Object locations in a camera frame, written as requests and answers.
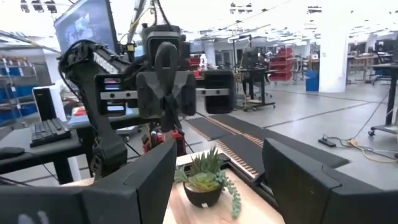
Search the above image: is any black computer mouse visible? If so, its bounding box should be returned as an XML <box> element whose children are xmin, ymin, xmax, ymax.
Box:
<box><xmin>0</xmin><ymin>146</ymin><xmax>25</xmax><ymax>159</ymax></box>

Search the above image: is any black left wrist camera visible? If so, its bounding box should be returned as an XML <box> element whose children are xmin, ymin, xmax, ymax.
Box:
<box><xmin>145</xmin><ymin>30</ymin><xmax>185</xmax><ymax>70</ymax></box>

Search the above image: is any black workstation table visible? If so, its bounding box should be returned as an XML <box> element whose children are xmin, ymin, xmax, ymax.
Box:
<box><xmin>233</xmin><ymin>34</ymin><xmax>277</xmax><ymax>111</ymax></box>

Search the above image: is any blue waste bin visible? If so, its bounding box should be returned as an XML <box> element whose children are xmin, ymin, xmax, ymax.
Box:
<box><xmin>305</xmin><ymin>70</ymin><xmax>320</xmax><ymax>93</ymax></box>

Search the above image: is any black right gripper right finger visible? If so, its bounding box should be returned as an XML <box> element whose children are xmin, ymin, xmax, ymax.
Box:
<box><xmin>262</xmin><ymin>138</ymin><xmax>398</xmax><ymax>224</ymax></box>

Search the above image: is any black power strip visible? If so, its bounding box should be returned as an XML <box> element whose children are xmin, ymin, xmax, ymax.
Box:
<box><xmin>318</xmin><ymin>136</ymin><xmax>337</xmax><ymax>147</ymax></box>

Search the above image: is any white square pillar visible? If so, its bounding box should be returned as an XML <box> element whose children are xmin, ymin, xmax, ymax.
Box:
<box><xmin>318</xmin><ymin>18</ymin><xmax>348</xmax><ymax>93</ymax></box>

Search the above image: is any yellow floor cable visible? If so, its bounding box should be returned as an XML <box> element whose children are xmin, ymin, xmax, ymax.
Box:
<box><xmin>347</xmin><ymin>138</ymin><xmax>398</xmax><ymax>164</ymax></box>

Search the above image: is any succulent plant in black pot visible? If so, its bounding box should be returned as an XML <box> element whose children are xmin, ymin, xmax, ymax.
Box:
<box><xmin>174</xmin><ymin>146</ymin><xmax>243</xmax><ymax>219</ymax></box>

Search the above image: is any large monitor with blue screen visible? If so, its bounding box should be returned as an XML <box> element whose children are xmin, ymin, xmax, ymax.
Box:
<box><xmin>53</xmin><ymin>0</ymin><xmax>121</xmax><ymax>54</ymax></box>

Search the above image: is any black hazard-striped floor mat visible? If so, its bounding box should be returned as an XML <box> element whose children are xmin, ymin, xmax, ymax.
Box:
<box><xmin>211</xmin><ymin>113</ymin><xmax>351</xmax><ymax>169</ymax></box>
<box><xmin>185</xmin><ymin>116</ymin><xmax>265</xmax><ymax>179</ymax></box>

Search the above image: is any black keyboard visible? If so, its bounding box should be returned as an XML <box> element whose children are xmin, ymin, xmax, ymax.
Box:
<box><xmin>30</xmin><ymin>118</ymin><xmax>72</xmax><ymax>147</ymax></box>

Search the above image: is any red parts bin rack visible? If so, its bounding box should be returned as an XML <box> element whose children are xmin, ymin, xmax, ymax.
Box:
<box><xmin>269</xmin><ymin>46</ymin><xmax>295</xmax><ymax>82</ymax></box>

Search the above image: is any black computer desk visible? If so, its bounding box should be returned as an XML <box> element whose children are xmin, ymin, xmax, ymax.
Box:
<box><xmin>0</xmin><ymin>124</ymin><xmax>94</xmax><ymax>185</ymax></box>

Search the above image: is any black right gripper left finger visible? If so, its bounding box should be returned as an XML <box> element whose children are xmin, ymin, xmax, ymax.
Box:
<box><xmin>0</xmin><ymin>138</ymin><xmax>177</xmax><ymax>224</ymax></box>

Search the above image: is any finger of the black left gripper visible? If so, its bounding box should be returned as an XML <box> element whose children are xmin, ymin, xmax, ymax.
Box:
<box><xmin>136</xmin><ymin>72</ymin><xmax>167</xmax><ymax>121</ymax></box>
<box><xmin>164</xmin><ymin>72</ymin><xmax>197</xmax><ymax>118</ymax></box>

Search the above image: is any shelf with blue bins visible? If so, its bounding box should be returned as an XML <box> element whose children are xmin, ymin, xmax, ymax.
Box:
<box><xmin>0</xmin><ymin>55</ymin><xmax>40</xmax><ymax>125</ymax></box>

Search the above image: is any white and black computer tower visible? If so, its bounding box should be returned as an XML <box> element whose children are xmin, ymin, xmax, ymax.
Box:
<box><xmin>32</xmin><ymin>84</ymin><xmax>68</xmax><ymax>123</ymax></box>

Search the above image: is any black table with caster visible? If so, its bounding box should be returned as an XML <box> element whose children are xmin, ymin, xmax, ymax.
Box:
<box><xmin>368</xmin><ymin>62</ymin><xmax>398</xmax><ymax>138</ymax></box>

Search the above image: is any red and black device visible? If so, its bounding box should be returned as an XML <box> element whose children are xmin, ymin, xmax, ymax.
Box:
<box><xmin>141</xmin><ymin>129</ymin><xmax>187</xmax><ymax>156</ymax></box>

